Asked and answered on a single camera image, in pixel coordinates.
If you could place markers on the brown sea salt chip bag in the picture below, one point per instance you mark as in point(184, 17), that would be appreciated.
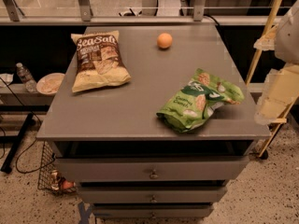
point(99, 62)

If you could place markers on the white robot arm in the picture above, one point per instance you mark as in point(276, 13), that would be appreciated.
point(281, 87)

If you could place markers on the green coconut crunch snack bag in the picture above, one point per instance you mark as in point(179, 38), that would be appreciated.
point(193, 105)

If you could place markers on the grey drawer cabinet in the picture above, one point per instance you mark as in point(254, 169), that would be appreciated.
point(122, 122)

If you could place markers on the orange fruit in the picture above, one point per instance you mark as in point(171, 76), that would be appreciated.
point(164, 41)

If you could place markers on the top grey drawer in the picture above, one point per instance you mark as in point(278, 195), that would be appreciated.
point(151, 169)

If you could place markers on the grey drawer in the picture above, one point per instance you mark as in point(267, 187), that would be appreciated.
point(152, 211)
point(152, 194)
point(151, 169)

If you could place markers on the middle grey drawer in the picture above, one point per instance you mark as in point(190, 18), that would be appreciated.
point(152, 194)

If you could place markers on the bottom grey drawer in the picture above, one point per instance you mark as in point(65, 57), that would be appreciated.
point(152, 211)

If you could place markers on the clear plastic water bottle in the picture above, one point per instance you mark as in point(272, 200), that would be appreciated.
point(26, 77)

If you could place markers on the metal railing with posts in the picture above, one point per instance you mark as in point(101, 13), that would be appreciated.
point(99, 12)

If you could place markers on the black wire basket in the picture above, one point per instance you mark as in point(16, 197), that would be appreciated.
point(50, 179)

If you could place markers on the yellow ladder frame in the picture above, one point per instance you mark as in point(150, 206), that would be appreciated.
point(263, 61)

